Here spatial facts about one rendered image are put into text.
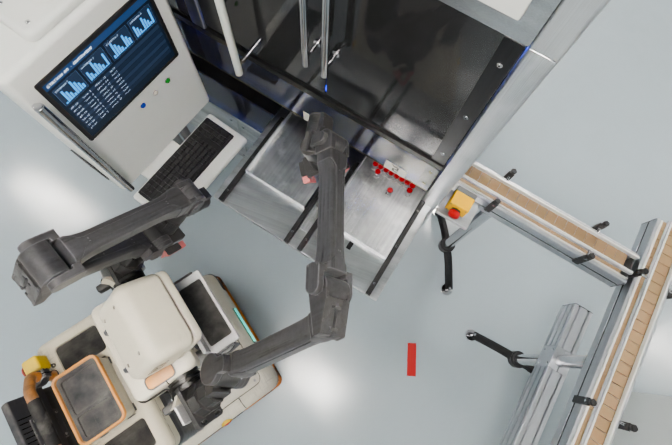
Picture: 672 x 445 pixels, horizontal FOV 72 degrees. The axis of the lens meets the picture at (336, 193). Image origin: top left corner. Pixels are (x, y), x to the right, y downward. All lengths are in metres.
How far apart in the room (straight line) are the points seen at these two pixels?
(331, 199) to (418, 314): 1.57
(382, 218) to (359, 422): 1.18
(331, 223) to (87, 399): 1.03
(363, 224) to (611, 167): 1.92
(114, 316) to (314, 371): 1.45
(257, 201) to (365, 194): 0.40
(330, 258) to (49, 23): 0.86
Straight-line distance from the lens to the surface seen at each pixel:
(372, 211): 1.70
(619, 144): 3.32
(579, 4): 0.87
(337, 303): 1.01
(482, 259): 2.70
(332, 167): 1.12
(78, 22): 1.37
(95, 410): 1.74
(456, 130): 1.26
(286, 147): 1.78
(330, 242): 1.03
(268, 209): 1.70
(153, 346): 1.17
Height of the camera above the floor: 2.50
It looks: 71 degrees down
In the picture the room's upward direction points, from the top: 7 degrees clockwise
